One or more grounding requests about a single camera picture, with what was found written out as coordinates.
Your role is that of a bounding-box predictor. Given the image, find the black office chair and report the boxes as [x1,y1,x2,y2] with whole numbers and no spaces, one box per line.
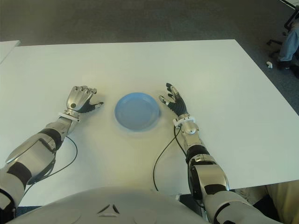
[267,9,299,58]

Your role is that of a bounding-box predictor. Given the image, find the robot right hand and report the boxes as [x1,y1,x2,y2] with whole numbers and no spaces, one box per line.
[158,82,189,117]

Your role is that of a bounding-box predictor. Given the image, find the dark shoe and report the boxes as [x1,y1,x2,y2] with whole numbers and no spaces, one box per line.
[277,60,294,70]

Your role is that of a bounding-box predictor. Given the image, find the blue round plate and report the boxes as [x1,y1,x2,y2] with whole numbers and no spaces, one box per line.
[114,92,162,131]

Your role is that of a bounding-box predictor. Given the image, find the neighbouring white table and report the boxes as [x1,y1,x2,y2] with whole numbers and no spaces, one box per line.
[0,40,21,63]

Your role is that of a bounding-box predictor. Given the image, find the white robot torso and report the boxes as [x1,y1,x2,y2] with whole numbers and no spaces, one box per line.
[13,186,208,224]

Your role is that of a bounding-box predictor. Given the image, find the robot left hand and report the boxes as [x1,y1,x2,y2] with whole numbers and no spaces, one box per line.
[64,85,105,115]

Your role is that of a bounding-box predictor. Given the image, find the long black left wrist cable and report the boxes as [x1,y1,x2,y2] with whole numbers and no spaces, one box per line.
[17,135,78,206]

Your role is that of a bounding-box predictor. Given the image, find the person leg in jeans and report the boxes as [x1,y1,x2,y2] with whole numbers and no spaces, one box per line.
[279,29,299,63]

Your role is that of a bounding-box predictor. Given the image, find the beige trousers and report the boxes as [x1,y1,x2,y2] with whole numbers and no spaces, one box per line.
[233,179,299,224]

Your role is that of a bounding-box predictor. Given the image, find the long black wrist cable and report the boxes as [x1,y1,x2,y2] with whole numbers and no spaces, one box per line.
[17,135,78,206]
[152,126,182,192]

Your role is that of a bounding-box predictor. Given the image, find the short black right arm cable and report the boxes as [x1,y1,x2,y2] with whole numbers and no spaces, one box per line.
[174,136,189,164]

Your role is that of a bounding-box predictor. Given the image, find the white table corner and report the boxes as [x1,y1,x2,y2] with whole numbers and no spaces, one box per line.
[279,0,299,10]

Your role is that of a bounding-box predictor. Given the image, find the long black right wrist cable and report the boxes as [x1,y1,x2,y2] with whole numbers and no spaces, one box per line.
[152,126,182,192]

